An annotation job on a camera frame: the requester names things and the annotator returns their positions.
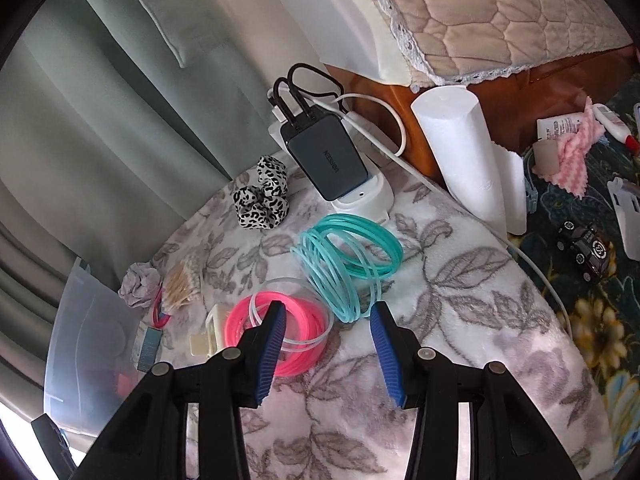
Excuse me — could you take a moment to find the bag of cotton swabs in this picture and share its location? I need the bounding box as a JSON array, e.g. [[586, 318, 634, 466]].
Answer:
[[161, 255, 202, 313]]

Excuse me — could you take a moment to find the wooden bed frame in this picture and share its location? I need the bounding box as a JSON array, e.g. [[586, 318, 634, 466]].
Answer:
[[324, 42, 640, 196]]

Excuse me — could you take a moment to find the white smartphone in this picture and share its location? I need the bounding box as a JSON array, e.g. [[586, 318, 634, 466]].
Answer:
[[606, 176, 640, 253]]

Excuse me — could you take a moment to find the clear plastic container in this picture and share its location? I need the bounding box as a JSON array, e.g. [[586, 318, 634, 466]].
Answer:
[[42, 257, 166, 436]]

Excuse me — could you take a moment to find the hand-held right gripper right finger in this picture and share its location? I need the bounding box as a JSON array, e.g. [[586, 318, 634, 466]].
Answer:
[[369, 300, 583, 480]]

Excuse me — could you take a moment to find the black toy car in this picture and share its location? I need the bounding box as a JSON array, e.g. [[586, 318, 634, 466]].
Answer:
[[556, 219, 613, 281]]

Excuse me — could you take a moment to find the pink wavy cloth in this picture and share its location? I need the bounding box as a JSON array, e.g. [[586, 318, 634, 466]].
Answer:
[[550, 97, 608, 201]]

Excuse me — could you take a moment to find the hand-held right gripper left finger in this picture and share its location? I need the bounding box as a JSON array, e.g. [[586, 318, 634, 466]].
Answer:
[[75, 300, 287, 480]]

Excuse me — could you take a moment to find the beige quilted bed cover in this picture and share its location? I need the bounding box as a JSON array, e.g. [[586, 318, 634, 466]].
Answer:
[[350, 0, 636, 86]]

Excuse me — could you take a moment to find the white and red pen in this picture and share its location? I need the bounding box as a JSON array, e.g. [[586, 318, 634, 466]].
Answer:
[[590, 102, 640, 153]]

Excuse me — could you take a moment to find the dark floral rug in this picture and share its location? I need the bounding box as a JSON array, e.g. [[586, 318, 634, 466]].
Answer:
[[505, 72, 640, 480]]

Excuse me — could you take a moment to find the white charging cable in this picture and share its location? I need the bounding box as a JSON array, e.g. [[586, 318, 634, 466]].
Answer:
[[335, 91, 573, 341]]

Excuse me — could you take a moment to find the black charger cable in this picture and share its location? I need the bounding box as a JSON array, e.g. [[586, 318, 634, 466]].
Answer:
[[272, 62, 343, 121]]

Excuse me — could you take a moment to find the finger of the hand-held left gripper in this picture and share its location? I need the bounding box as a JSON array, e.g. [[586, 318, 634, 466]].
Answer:
[[30, 412, 78, 473]]

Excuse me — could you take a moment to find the pink filament coil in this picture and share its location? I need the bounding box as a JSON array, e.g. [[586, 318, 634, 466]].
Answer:
[[223, 294, 333, 377]]

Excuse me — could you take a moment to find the clear plastic band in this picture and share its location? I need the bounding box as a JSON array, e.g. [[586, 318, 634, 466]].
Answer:
[[248, 276, 333, 356]]

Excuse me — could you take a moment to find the white floral blanket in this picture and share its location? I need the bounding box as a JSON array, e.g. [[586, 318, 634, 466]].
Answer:
[[150, 160, 618, 480]]

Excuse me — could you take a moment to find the teal filament coil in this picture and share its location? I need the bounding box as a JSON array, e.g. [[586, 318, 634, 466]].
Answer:
[[290, 213, 405, 323]]

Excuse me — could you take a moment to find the white tube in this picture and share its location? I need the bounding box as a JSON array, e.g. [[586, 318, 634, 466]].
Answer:
[[536, 114, 586, 142]]

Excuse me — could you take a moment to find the white power strip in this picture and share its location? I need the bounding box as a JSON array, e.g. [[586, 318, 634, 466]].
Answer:
[[330, 109, 396, 226]]

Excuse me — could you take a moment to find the large white paper roll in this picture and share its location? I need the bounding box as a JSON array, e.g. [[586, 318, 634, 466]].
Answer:
[[411, 85, 508, 226]]

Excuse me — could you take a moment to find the blue and white medicine box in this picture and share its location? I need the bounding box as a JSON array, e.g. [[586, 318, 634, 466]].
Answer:
[[131, 325, 163, 373]]

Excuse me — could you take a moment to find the black charger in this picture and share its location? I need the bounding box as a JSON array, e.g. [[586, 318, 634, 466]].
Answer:
[[279, 112, 368, 201]]

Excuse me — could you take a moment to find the grey-green curtain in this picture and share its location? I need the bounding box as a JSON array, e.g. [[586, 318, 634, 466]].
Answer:
[[0, 0, 301, 413]]

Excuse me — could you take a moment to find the leopard print scrunchie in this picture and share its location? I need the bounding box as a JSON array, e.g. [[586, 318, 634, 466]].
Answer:
[[231, 156, 292, 231]]

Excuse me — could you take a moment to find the small white paper roll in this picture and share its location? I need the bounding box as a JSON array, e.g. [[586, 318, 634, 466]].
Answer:
[[492, 142, 530, 236]]

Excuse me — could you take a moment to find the crumpled grey paper flower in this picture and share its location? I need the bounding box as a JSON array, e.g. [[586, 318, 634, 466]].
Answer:
[[119, 261, 163, 308]]

